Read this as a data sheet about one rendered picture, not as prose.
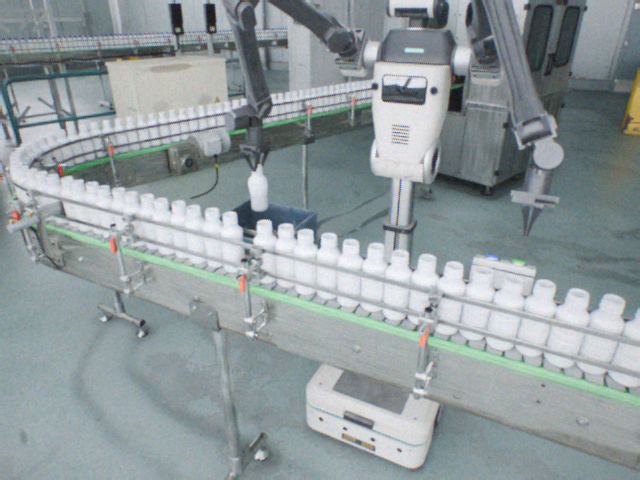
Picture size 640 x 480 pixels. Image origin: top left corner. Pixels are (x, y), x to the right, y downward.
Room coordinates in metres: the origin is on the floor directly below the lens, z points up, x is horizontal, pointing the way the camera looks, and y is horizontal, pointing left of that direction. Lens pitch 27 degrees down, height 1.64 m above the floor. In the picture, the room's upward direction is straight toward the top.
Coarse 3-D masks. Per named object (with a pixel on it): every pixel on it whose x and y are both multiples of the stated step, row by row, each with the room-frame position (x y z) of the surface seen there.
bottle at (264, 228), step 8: (264, 224) 1.06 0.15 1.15; (264, 232) 1.03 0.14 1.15; (256, 240) 1.03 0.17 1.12; (264, 240) 1.02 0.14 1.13; (272, 240) 1.03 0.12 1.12; (272, 248) 1.02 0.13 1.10; (264, 256) 1.02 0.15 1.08; (272, 256) 1.02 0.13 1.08; (264, 264) 1.02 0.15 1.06; (272, 264) 1.02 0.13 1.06; (264, 280) 1.02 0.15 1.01; (272, 280) 1.02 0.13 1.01
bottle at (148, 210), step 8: (144, 200) 1.22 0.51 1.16; (152, 200) 1.23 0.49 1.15; (144, 208) 1.22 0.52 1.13; (152, 208) 1.22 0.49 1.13; (144, 216) 1.20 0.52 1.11; (152, 216) 1.21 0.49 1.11; (144, 224) 1.21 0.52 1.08; (152, 224) 1.21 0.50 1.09; (144, 232) 1.21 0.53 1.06; (152, 232) 1.20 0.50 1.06; (152, 248) 1.20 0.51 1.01
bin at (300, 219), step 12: (276, 204) 1.69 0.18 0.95; (240, 216) 1.68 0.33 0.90; (252, 216) 1.75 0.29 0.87; (264, 216) 1.72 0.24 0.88; (276, 216) 1.69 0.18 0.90; (288, 216) 1.67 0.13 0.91; (300, 216) 1.64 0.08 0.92; (312, 216) 1.58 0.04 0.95; (252, 228) 1.75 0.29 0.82; (276, 228) 1.70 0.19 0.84; (300, 228) 1.50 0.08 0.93; (312, 228) 1.58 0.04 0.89; (252, 240) 1.38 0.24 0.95
